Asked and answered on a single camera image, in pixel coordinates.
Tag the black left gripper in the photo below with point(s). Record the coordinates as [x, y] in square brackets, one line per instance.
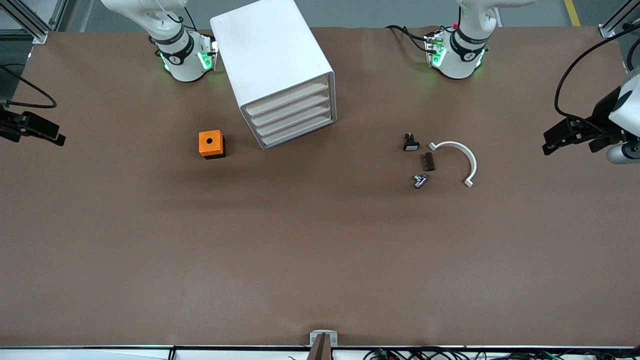
[601, 114]

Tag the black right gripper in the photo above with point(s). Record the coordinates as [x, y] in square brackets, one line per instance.
[7, 123]

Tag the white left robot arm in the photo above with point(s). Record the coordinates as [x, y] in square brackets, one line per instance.
[462, 55]

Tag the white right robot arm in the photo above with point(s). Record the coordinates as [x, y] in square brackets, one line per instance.
[182, 65]

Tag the white drawer cabinet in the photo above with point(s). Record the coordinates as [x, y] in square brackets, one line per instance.
[270, 45]

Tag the white closed drawer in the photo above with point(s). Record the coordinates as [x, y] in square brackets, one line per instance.
[290, 121]
[292, 132]
[288, 108]

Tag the brown terminal block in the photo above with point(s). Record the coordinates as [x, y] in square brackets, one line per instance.
[429, 162]

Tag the small purple metal part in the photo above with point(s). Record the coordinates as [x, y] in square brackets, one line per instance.
[420, 181]

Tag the brown table cover sheet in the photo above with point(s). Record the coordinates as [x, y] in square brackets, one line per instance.
[320, 260]

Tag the aluminium frame post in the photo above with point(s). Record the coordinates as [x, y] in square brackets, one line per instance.
[37, 36]
[607, 31]

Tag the white curved plastic bracket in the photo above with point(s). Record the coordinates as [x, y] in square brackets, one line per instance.
[450, 144]

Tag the orange button enclosure box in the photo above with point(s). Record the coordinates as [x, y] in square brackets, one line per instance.
[209, 141]

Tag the black switch with white face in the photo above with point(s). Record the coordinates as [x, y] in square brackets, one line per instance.
[411, 146]

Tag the white table edge rail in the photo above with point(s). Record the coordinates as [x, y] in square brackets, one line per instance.
[75, 354]

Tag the grey metal edge bracket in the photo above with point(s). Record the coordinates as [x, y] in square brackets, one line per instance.
[313, 338]

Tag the brown wedge post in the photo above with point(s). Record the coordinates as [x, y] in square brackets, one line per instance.
[321, 351]

